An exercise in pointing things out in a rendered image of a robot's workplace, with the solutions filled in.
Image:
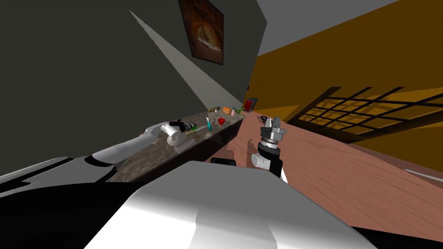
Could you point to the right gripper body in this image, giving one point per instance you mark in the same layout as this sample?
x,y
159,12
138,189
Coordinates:
x,y
272,134

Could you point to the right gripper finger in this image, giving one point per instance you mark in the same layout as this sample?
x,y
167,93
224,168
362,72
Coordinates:
x,y
269,123
277,122

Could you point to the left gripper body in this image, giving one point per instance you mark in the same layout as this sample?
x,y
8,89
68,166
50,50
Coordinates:
x,y
177,125

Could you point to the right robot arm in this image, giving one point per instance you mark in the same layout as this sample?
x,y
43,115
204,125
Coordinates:
x,y
268,159

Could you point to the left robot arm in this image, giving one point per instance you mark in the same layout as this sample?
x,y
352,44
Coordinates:
x,y
114,152

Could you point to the green and yellow stick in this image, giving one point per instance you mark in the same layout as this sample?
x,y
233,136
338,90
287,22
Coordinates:
x,y
192,131

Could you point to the red and grey appliance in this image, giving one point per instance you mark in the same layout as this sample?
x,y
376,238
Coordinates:
x,y
250,104

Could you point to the green plant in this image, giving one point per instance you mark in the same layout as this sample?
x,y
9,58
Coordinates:
x,y
240,111

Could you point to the teal bottle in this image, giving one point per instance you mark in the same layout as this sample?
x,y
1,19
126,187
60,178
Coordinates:
x,y
209,124

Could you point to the green and brown book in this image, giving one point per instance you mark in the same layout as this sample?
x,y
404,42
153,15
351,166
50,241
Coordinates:
x,y
214,108

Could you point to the orange bread loaf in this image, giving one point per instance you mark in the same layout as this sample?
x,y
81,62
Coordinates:
x,y
226,110

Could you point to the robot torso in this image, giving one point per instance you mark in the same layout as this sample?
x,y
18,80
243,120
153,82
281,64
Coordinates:
x,y
214,207

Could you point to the brown framed wall picture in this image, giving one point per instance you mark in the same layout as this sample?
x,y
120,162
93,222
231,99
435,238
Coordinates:
x,y
204,33

